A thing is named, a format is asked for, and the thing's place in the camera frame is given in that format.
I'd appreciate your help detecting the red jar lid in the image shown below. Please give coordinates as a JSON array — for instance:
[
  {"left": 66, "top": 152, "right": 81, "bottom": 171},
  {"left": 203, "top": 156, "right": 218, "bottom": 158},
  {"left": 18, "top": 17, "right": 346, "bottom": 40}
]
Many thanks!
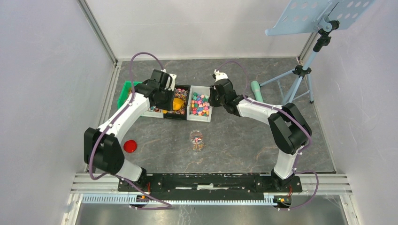
[{"left": 123, "top": 139, "right": 138, "bottom": 153}]

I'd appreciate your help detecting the white star candy bin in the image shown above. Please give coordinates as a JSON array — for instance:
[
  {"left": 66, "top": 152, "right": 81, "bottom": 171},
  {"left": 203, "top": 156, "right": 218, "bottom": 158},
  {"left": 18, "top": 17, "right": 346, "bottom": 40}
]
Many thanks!
[{"left": 186, "top": 86, "right": 213, "bottom": 122}]

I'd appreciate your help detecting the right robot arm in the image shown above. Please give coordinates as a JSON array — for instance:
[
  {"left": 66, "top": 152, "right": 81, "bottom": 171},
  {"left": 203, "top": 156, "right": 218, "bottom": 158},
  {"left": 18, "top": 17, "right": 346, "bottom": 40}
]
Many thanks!
[{"left": 209, "top": 78, "right": 312, "bottom": 191}]

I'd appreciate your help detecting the green candy bin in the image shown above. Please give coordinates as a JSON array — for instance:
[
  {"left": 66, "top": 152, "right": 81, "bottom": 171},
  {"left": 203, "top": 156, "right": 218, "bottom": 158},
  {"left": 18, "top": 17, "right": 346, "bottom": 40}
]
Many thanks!
[{"left": 117, "top": 81, "right": 132, "bottom": 109}]

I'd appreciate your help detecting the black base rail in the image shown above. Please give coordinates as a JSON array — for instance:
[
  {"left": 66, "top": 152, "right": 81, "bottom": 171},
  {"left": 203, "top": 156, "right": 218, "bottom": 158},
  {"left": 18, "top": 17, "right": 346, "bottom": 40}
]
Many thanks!
[{"left": 134, "top": 172, "right": 303, "bottom": 201}]

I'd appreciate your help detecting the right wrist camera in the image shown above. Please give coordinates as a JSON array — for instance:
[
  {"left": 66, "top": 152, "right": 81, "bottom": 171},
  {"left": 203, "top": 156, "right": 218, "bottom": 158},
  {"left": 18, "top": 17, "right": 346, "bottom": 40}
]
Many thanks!
[{"left": 212, "top": 69, "right": 228, "bottom": 83}]

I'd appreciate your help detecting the aluminium frame post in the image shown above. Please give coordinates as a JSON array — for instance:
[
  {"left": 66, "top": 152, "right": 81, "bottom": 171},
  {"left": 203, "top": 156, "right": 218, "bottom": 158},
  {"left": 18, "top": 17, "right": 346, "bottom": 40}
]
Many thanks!
[{"left": 77, "top": 0, "right": 118, "bottom": 65}]

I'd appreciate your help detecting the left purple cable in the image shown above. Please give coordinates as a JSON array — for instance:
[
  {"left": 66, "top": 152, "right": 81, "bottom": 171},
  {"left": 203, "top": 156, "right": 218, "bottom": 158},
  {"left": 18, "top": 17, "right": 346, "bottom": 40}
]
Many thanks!
[{"left": 88, "top": 52, "right": 172, "bottom": 210}]

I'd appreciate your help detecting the black swirl lollipop bin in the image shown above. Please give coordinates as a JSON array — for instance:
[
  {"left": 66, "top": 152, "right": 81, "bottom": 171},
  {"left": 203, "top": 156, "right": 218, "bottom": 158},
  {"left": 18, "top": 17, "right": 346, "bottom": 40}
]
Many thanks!
[{"left": 163, "top": 85, "right": 191, "bottom": 120}]

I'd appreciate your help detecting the white lollipop bin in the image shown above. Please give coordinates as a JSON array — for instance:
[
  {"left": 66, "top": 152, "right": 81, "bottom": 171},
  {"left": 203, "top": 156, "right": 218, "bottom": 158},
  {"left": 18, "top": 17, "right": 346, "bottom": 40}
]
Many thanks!
[{"left": 141, "top": 106, "right": 164, "bottom": 119}]

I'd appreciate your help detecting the blue music stand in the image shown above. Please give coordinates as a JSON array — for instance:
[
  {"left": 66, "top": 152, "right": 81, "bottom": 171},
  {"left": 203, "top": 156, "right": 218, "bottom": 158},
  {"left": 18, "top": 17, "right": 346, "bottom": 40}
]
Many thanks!
[{"left": 259, "top": 0, "right": 374, "bottom": 104}]

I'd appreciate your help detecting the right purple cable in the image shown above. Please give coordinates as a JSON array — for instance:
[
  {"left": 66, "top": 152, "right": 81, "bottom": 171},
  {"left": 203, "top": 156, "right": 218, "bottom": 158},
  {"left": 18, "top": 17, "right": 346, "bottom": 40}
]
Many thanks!
[{"left": 217, "top": 60, "right": 319, "bottom": 212}]

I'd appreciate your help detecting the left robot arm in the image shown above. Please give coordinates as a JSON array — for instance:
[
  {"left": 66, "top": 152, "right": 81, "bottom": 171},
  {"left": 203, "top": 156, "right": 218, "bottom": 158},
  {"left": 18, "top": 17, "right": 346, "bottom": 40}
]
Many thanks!
[{"left": 84, "top": 69, "right": 177, "bottom": 191}]

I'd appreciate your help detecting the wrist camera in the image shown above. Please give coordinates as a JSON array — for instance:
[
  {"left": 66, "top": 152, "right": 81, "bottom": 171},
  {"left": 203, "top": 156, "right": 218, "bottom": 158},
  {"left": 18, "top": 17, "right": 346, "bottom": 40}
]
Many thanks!
[
  {"left": 161, "top": 69, "right": 177, "bottom": 91},
  {"left": 212, "top": 69, "right": 228, "bottom": 83}
]

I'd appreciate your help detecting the clear plastic jar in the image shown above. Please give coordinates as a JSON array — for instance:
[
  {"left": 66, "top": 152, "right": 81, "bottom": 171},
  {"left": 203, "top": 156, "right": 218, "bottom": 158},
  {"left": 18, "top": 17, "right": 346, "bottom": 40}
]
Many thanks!
[{"left": 189, "top": 130, "right": 204, "bottom": 152}]

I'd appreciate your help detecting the purple cable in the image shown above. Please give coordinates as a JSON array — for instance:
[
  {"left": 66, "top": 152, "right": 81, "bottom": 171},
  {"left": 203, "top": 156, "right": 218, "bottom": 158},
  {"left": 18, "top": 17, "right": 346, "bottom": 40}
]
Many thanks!
[
  {"left": 217, "top": 60, "right": 319, "bottom": 212},
  {"left": 88, "top": 52, "right": 172, "bottom": 210}
]

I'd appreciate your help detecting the orange plastic scoop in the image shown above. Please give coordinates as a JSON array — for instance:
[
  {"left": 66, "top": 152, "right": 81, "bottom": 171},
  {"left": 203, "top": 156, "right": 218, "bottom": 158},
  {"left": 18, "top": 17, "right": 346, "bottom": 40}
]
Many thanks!
[{"left": 163, "top": 98, "right": 185, "bottom": 114}]

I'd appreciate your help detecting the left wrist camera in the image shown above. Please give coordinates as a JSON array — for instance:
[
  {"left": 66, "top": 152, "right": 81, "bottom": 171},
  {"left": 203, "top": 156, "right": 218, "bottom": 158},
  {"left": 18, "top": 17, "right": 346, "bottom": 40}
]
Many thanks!
[{"left": 161, "top": 69, "right": 177, "bottom": 91}]

